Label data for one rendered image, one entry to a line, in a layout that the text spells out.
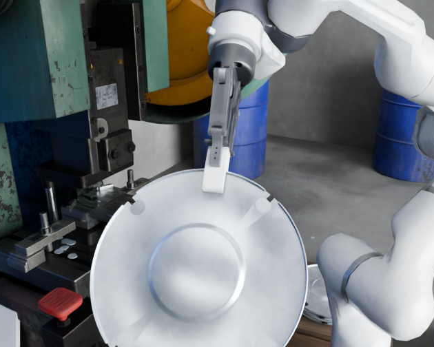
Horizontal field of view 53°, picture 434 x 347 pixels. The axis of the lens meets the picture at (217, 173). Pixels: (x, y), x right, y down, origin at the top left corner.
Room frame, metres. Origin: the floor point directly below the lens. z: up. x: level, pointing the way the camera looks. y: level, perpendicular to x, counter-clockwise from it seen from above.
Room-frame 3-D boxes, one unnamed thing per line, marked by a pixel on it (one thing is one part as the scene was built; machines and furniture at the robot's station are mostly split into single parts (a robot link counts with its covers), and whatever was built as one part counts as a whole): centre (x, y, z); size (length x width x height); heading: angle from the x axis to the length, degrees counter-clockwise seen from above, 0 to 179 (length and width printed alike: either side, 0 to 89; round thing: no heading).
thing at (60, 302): (0.66, 0.29, 0.72); 0.07 x 0.06 x 0.08; 61
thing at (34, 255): (0.91, 0.42, 0.76); 0.17 x 0.06 x 0.10; 151
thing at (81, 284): (1.06, 0.34, 0.68); 0.45 x 0.30 x 0.06; 151
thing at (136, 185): (1.21, 0.25, 0.76); 0.17 x 0.06 x 0.10; 151
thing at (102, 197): (1.06, 0.33, 0.76); 0.15 x 0.09 x 0.05; 151
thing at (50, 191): (1.02, 0.43, 0.81); 0.02 x 0.02 x 0.14
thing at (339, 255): (0.72, -0.27, 0.71); 0.18 x 0.11 x 0.25; 21
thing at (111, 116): (1.04, 0.30, 1.04); 0.17 x 0.15 x 0.30; 61
